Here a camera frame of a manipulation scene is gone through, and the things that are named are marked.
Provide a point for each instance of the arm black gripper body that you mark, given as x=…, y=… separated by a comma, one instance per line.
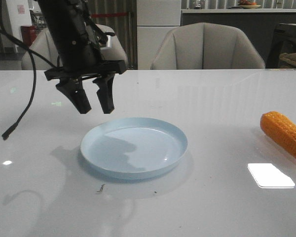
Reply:
x=90, y=60

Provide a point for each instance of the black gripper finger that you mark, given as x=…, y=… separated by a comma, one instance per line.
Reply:
x=74, y=91
x=104, y=93

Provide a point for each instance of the light blue round plate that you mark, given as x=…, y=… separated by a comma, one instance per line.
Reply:
x=134, y=148

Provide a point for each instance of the orange corn cob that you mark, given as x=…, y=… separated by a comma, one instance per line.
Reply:
x=280, y=129

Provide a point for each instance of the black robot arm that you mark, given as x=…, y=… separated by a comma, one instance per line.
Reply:
x=78, y=41

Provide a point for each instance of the red barrier belt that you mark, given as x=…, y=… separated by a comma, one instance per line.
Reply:
x=110, y=15

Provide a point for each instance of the red bin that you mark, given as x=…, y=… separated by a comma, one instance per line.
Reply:
x=28, y=34

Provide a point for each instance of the white cabinet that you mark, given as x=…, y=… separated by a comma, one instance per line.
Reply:
x=155, y=18

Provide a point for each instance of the right beige upholstered chair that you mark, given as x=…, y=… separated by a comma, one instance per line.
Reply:
x=206, y=46

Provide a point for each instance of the fruit bowl on counter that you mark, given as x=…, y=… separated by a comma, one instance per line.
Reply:
x=247, y=4

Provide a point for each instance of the grey counter with white top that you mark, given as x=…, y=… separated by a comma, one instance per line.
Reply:
x=257, y=24

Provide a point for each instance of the dark armchair at right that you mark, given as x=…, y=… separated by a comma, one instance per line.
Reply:
x=283, y=41

